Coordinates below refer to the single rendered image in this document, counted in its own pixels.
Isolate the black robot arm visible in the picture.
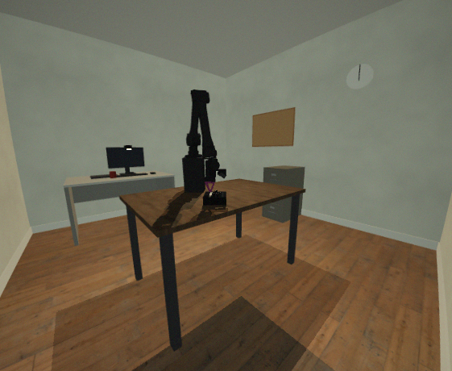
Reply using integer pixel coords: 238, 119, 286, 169
185, 90, 226, 178

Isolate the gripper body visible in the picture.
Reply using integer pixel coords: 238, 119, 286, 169
204, 169, 216, 182

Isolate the black lighting desk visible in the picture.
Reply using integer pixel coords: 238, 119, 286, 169
203, 190, 226, 206

